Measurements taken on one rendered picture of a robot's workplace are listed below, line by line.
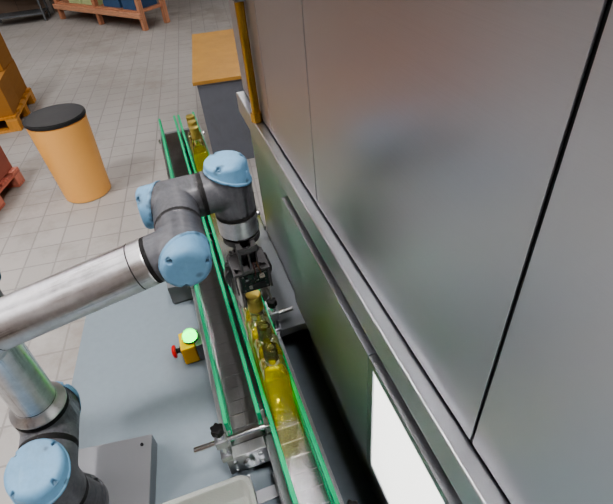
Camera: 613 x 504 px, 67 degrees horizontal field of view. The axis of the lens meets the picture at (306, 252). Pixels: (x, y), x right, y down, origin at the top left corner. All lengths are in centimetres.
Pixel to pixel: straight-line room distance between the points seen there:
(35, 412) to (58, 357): 168
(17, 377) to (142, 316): 70
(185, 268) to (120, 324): 104
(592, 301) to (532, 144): 10
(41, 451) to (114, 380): 46
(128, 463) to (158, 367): 32
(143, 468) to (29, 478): 28
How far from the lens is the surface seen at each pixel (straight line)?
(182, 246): 66
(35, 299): 76
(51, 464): 112
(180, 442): 137
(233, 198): 79
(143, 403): 147
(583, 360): 36
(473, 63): 38
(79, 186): 390
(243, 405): 122
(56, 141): 373
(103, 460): 135
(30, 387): 110
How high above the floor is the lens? 190
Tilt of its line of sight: 40 degrees down
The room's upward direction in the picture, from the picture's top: 6 degrees counter-clockwise
